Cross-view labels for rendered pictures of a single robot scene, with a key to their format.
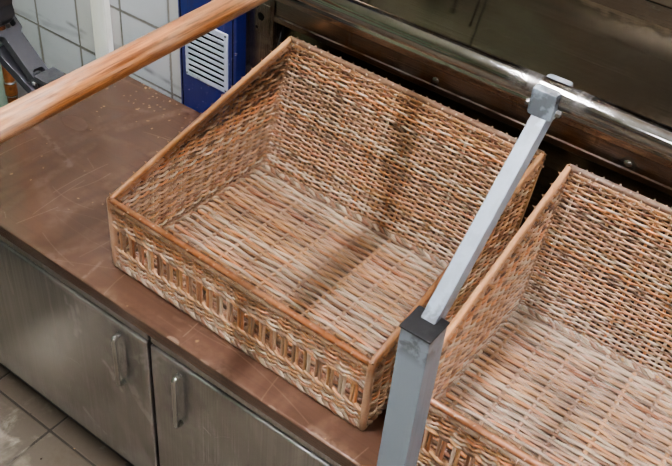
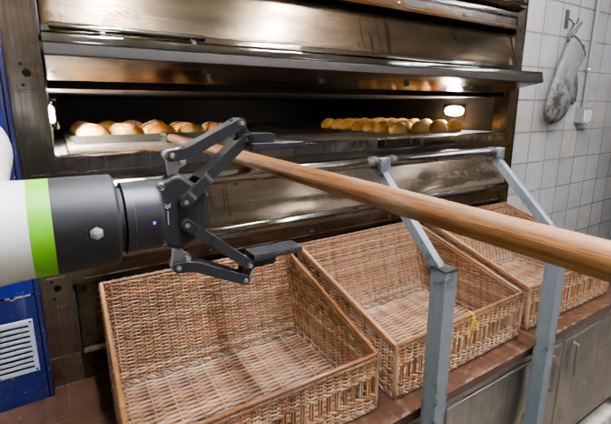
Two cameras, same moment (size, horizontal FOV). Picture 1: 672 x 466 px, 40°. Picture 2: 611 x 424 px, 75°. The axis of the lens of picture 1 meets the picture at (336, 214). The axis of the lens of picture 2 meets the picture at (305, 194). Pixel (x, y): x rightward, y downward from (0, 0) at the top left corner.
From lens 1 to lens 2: 108 cm
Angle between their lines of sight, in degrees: 63
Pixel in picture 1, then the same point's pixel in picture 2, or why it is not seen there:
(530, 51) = (259, 204)
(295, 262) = (225, 398)
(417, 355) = (453, 283)
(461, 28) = (221, 211)
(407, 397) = (449, 316)
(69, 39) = not seen: outside the picture
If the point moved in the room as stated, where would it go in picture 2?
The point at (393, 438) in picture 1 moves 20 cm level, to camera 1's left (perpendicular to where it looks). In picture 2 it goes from (444, 351) to (431, 411)
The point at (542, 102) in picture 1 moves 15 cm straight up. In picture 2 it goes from (386, 163) to (389, 101)
